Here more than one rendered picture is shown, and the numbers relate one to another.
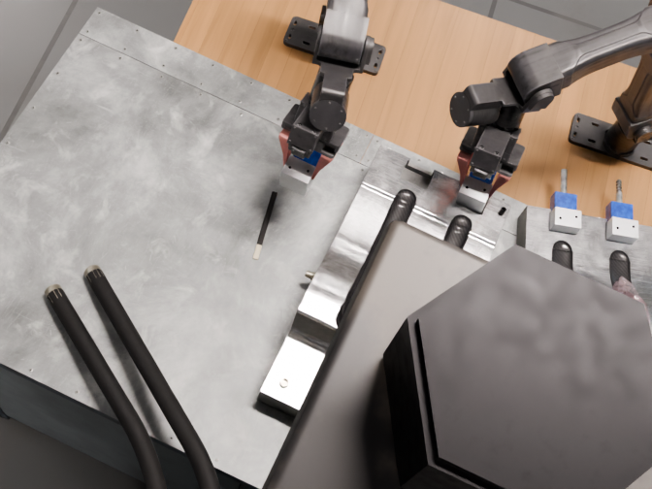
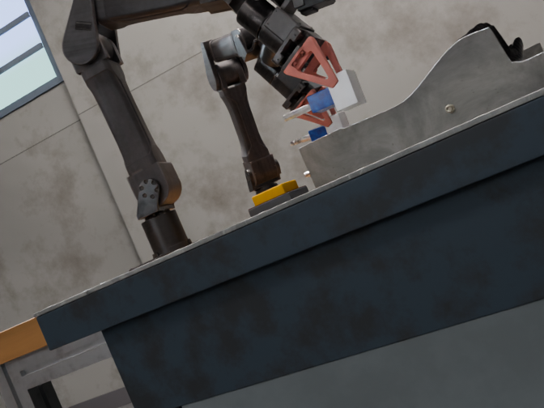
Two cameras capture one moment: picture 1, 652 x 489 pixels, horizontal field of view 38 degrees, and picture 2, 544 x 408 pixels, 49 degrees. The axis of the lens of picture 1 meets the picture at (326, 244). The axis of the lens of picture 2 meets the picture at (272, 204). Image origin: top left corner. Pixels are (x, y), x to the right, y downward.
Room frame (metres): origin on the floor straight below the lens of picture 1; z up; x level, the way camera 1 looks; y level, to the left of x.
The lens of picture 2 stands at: (0.63, 1.03, 0.79)
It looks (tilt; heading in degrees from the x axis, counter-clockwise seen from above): 1 degrees up; 288
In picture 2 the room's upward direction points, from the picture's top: 24 degrees counter-clockwise
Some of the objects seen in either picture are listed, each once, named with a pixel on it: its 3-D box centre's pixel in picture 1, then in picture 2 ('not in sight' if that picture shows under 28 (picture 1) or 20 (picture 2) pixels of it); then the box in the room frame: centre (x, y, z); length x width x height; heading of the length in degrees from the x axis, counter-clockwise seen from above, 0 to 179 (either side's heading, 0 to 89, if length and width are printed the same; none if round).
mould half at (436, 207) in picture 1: (391, 294); (443, 99); (0.63, -0.13, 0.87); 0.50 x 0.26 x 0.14; 173
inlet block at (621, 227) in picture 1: (619, 210); not in sight; (0.95, -0.50, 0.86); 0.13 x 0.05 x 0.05; 10
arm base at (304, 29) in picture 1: (337, 35); (166, 235); (1.13, 0.11, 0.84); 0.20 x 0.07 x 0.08; 90
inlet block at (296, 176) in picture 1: (309, 153); (319, 102); (0.81, 0.08, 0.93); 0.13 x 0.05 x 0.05; 172
